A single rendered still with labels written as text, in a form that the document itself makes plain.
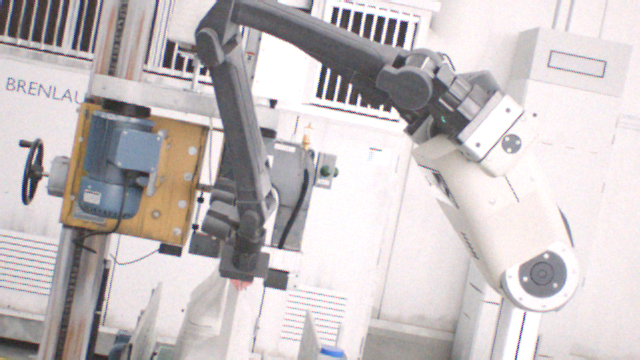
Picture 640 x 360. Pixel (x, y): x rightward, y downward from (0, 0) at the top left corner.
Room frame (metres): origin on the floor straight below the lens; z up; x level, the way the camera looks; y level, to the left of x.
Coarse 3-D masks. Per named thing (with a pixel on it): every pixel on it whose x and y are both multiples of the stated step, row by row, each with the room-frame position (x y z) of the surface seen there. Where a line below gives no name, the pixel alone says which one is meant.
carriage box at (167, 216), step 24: (168, 120) 2.92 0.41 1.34; (192, 144) 2.93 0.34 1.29; (72, 168) 2.90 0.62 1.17; (168, 168) 2.92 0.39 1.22; (192, 168) 2.93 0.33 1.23; (72, 192) 2.91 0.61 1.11; (144, 192) 2.92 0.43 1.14; (168, 192) 2.92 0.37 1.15; (192, 192) 2.92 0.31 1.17; (144, 216) 2.92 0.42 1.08; (168, 216) 2.92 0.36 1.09; (192, 216) 3.09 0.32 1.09; (168, 240) 2.93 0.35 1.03
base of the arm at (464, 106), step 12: (456, 84) 2.00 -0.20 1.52; (468, 84) 2.03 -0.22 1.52; (444, 96) 2.00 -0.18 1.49; (456, 96) 2.00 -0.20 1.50; (468, 96) 2.00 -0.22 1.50; (480, 96) 2.01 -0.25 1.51; (492, 96) 2.00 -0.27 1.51; (444, 108) 2.01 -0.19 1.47; (456, 108) 2.00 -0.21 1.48; (468, 108) 1.99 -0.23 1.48; (480, 108) 2.00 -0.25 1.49; (492, 108) 2.00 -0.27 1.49; (444, 120) 2.05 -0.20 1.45; (456, 120) 2.01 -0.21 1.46; (468, 120) 2.00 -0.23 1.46; (480, 120) 1.99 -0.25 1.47; (456, 132) 2.03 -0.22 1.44; (468, 132) 1.99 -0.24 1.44; (456, 144) 2.02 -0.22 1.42
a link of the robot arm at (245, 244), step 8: (232, 224) 2.30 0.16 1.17; (232, 232) 2.31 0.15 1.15; (240, 232) 2.29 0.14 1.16; (264, 232) 2.31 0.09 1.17; (240, 240) 2.29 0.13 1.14; (248, 240) 2.28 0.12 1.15; (256, 240) 2.29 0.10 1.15; (240, 248) 2.31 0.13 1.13; (248, 248) 2.30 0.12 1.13; (256, 248) 2.31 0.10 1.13; (248, 256) 2.32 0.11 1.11
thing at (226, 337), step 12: (228, 288) 2.61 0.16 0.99; (228, 300) 2.58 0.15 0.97; (240, 300) 2.56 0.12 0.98; (228, 312) 2.55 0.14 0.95; (228, 324) 2.52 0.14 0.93; (216, 336) 2.82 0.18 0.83; (228, 336) 2.49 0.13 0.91; (192, 348) 2.73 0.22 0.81; (204, 348) 2.66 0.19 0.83; (216, 348) 2.63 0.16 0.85; (228, 348) 2.51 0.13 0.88; (240, 348) 2.77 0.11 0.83
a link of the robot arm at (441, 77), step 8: (408, 56) 2.05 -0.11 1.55; (416, 56) 2.03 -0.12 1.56; (424, 56) 2.04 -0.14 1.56; (400, 64) 2.04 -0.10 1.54; (408, 64) 2.01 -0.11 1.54; (416, 64) 2.00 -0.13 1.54; (424, 64) 2.01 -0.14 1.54; (432, 64) 2.03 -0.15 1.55; (432, 72) 2.01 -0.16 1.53; (440, 72) 2.01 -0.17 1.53; (448, 72) 2.02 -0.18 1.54; (432, 80) 2.00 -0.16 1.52; (440, 80) 1.99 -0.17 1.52; (448, 80) 2.01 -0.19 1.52; (440, 88) 2.00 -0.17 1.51; (432, 96) 2.01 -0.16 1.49
